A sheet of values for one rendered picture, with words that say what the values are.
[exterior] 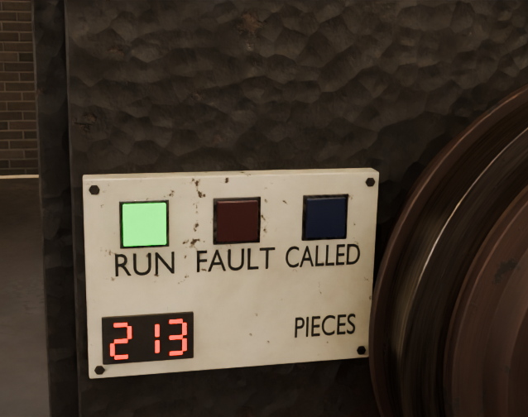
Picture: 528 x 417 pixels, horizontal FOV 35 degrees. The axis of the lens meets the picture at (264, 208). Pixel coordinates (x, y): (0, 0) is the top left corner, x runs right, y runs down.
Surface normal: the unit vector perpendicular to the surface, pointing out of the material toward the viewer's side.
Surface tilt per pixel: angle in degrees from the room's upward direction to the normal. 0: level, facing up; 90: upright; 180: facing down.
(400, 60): 90
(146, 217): 90
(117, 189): 90
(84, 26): 90
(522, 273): 66
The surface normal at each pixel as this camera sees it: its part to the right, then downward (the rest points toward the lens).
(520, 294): -0.71, -0.18
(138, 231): 0.22, 0.24
